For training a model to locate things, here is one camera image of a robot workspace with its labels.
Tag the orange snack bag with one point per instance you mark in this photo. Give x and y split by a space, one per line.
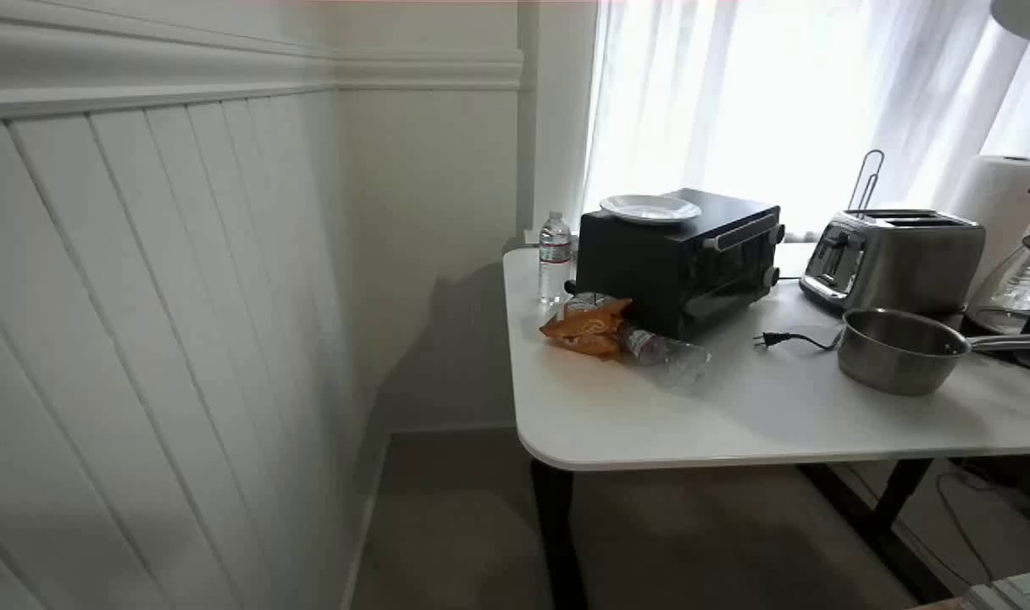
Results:
591 329

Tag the wire paper towel holder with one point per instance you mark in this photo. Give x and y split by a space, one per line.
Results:
865 182

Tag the small water bottle by wall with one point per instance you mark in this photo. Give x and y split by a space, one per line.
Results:
552 258

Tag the silver two-slot toaster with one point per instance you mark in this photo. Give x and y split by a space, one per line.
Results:
895 258

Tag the clear crumpled plastic bag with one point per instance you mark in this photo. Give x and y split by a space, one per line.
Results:
664 359

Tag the black table frame legs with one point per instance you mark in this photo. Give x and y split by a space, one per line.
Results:
769 541

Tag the white plate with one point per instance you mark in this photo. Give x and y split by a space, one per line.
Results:
652 209

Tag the black toaster oven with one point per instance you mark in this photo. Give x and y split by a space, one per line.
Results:
683 280

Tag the white paper towel roll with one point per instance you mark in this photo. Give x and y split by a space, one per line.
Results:
996 198

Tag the white sheer curtain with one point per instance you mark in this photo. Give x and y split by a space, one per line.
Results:
781 101

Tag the silver pot with handle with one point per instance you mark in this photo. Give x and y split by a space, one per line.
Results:
908 354

